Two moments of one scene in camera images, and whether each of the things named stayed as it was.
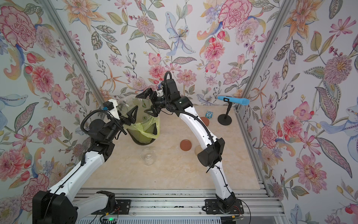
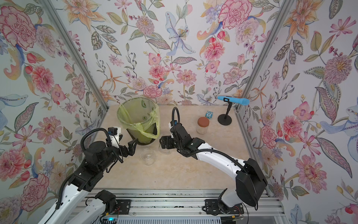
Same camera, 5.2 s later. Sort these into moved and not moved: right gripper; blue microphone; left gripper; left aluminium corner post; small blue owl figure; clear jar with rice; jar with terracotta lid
Moved: left gripper; right gripper; jar with terracotta lid
Not moved: left aluminium corner post; clear jar with rice; blue microphone; small blue owl figure
